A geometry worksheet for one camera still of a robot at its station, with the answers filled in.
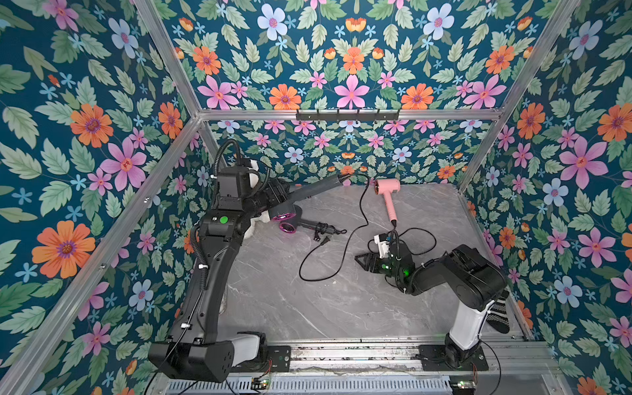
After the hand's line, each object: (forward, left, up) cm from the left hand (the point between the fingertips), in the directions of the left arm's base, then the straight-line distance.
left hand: (283, 187), depth 70 cm
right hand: (-5, -26, -34) cm, 43 cm away
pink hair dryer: (+29, -42, -33) cm, 60 cm away
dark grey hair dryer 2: (+8, +2, -31) cm, 32 cm away
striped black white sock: (-31, -67, -37) cm, 83 cm away
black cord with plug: (+4, -12, -37) cm, 39 cm away
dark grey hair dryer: (-7, -2, -2) cm, 8 cm away
